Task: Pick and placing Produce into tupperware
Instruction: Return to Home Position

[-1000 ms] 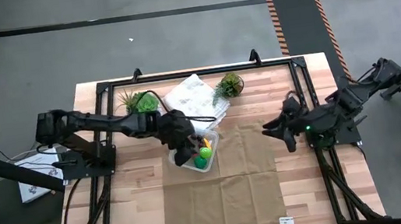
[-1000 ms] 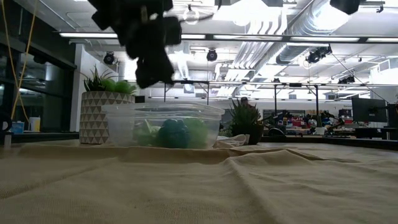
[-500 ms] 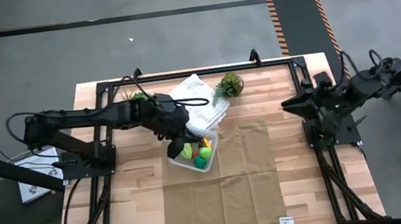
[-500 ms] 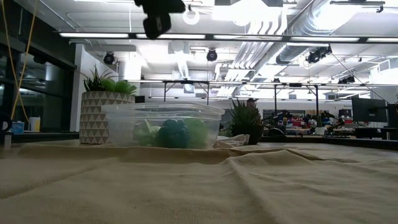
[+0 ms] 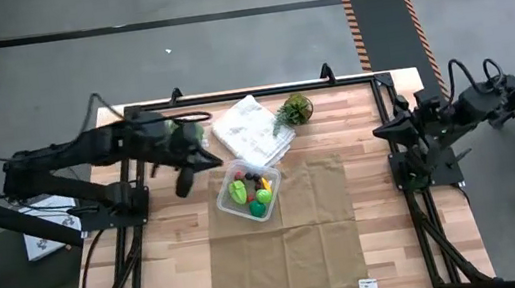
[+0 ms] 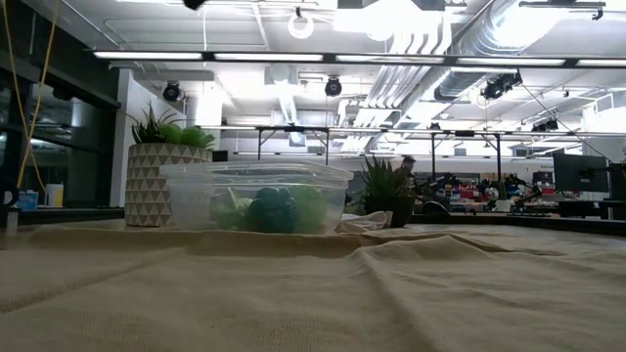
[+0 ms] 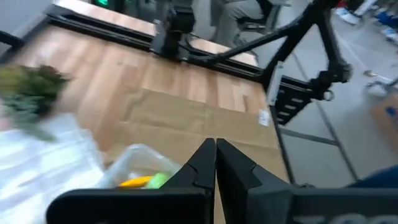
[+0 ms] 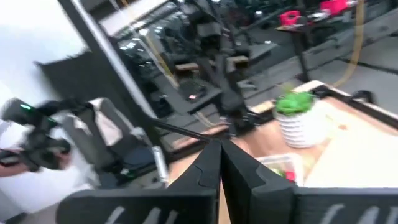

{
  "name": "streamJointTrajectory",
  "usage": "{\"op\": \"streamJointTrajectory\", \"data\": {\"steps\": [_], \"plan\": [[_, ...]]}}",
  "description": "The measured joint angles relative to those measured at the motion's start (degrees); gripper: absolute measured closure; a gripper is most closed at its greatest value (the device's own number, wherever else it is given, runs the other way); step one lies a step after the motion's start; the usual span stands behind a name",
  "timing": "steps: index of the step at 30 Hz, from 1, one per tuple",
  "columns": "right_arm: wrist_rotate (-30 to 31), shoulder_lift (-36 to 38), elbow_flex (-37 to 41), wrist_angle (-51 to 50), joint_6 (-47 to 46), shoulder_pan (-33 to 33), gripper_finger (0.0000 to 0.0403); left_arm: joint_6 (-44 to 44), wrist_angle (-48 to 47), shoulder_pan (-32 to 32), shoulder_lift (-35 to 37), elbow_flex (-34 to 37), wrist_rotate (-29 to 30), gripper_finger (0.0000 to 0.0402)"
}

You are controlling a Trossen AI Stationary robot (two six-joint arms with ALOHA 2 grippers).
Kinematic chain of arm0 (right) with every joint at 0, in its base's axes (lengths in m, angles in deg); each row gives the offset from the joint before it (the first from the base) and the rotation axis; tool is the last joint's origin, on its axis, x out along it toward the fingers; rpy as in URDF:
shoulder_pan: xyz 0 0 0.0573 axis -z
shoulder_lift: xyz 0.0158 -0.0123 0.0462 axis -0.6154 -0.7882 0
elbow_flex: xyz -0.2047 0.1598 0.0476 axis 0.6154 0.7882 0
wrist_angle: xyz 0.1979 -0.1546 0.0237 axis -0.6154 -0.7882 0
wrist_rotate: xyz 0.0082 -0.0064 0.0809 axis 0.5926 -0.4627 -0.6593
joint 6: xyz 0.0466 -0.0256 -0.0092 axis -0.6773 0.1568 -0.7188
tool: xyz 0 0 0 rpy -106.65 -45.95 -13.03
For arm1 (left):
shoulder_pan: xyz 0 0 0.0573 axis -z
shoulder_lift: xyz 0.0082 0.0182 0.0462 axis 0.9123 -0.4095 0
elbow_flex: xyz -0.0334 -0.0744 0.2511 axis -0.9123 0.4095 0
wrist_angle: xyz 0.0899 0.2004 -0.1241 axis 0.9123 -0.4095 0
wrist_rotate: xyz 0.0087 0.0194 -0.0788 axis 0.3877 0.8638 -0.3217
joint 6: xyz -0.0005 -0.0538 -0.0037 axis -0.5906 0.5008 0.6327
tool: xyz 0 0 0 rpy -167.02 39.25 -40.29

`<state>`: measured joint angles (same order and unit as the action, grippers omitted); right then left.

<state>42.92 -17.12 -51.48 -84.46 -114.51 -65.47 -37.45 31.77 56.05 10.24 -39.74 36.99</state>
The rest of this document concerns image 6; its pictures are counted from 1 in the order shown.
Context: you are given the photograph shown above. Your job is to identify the light green round toy vegetable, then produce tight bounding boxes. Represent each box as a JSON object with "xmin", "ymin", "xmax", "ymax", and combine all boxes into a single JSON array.
[{"xmin": 288, "ymin": 184, "xmax": 328, "ymax": 235}]

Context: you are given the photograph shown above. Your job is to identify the dark green toy bell pepper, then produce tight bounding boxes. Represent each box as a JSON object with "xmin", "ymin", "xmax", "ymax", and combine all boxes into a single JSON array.
[{"xmin": 246, "ymin": 186, "xmax": 299, "ymax": 235}]

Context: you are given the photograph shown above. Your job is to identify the light green toy star fruit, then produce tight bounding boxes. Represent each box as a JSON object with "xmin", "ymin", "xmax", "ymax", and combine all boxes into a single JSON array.
[{"xmin": 209, "ymin": 188, "xmax": 255, "ymax": 231}]

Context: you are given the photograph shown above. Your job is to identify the clear plastic tupperware container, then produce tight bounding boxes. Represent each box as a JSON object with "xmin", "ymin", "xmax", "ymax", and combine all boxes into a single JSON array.
[{"xmin": 158, "ymin": 159, "xmax": 354, "ymax": 236}]

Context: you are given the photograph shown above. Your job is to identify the small plant in dark pot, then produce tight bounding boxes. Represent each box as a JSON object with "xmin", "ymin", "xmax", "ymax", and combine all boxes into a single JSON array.
[{"xmin": 359, "ymin": 154, "xmax": 417, "ymax": 229}]

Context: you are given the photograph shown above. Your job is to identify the person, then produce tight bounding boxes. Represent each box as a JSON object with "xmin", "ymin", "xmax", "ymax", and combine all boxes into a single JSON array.
[{"xmin": 393, "ymin": 154, "xmax": 417, "ymax": 197}]

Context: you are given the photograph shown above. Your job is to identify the long overhead light bar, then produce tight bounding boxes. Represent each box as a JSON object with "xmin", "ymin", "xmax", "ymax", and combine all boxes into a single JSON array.
[{"xmin": 92, "ymin": 48, "xmax": 626, "ymax": 69}]

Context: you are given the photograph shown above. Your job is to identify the tan cloth mat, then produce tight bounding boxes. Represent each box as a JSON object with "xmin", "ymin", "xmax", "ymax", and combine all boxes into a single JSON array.
[{"xmin": 0, "ymin": 217, "xmax": 626, "ymax": 352}]

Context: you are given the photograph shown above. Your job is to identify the cluttered background desk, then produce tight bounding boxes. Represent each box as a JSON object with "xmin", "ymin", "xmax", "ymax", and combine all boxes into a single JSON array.
[{"xmin": 418, "ymin": 173, "xmax": 557, "ymax": 216}]

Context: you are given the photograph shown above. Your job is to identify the succulent in white patterned pot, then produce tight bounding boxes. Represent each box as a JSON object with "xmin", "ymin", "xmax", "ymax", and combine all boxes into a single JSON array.
[{"xmin": 124, "ymin": 102, "xmax": 216, "ymax": 229}]

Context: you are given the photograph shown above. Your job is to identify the white canister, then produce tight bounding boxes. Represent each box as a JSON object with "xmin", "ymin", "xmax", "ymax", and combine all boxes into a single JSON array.
[{"xmin": 44, "ymin": 183, "xmax": 65, "ymax": 208}]

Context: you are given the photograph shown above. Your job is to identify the black computer monitor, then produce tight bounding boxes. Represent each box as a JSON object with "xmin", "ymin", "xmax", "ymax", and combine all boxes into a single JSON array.
[{"xmin": 552, "ymin": 152, "xmax": 610, "ymax": 195}]

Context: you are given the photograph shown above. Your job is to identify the blue box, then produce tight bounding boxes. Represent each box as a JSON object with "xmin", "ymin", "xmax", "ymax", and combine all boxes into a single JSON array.
[{"xmin": 17, "ymin": 190, "xmax": 39, "ymax": 212}]

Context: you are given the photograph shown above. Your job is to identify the black background table frame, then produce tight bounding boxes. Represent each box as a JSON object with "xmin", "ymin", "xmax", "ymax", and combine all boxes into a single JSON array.
[
  {"xmin": 429, "ymin": 130, "xmax": 504, "ymax": 185},
  {"xmin": 253, "ymin": 125, "xmax": 332, "ymax": 165}
]

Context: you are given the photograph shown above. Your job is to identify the white ring light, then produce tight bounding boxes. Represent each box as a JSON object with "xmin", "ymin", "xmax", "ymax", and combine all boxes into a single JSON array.
[{"xmin": 287, "ymin": 12, "xmax": 316, "ymax": 40}]

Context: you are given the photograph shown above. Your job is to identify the silver ventilation duct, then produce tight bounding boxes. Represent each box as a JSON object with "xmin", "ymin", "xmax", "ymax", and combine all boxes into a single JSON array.
[{"xmin": 434, "ymin": 0, "xmax": 568, "ymax": 99}]

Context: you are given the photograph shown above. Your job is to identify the yellow cable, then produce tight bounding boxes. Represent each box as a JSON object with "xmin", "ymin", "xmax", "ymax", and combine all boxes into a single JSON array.
[{"xmin": 0, "ymin": 0, "xmax": 60, "ymax": 192}]

